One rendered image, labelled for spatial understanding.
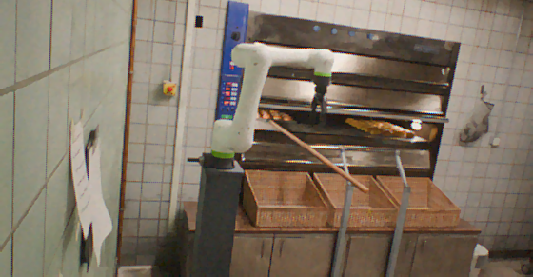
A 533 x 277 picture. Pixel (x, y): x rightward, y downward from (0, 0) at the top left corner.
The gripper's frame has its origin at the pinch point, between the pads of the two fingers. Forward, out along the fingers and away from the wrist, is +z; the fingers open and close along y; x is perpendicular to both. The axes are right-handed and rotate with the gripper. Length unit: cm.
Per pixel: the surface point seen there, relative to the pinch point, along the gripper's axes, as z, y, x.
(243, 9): -65, -103, -26
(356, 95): -5, -107, 78
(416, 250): 111, -54, 121
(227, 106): 9, -104, -32
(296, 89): -7, -107, 24
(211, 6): -64, -106, -49
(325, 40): -48, -108, 45
